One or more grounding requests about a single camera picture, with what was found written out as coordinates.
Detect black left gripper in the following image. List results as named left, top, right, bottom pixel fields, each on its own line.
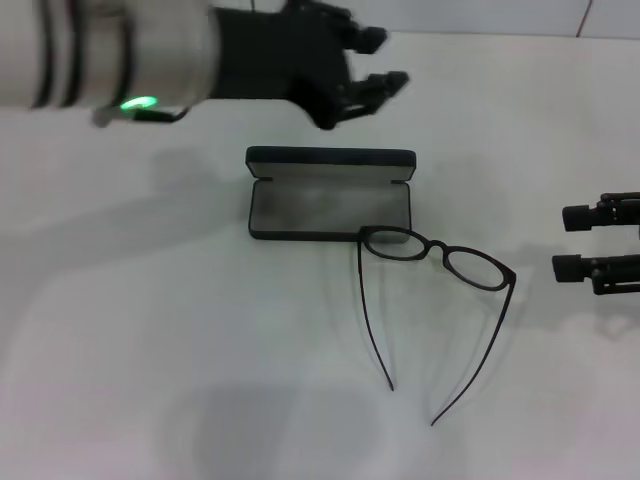
left=209, top=0, right=412, bottom=132

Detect thin black left wrist cable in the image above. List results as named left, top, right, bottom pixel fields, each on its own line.
left=91, top=101, right=195, bottom=128

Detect black thin-frame glasses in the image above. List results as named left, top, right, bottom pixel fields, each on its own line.
left=357, top=225, right=518, bottom=428

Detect black glasses case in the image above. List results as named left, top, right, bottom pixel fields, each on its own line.
left=244, top=144, right=418, bottom=244

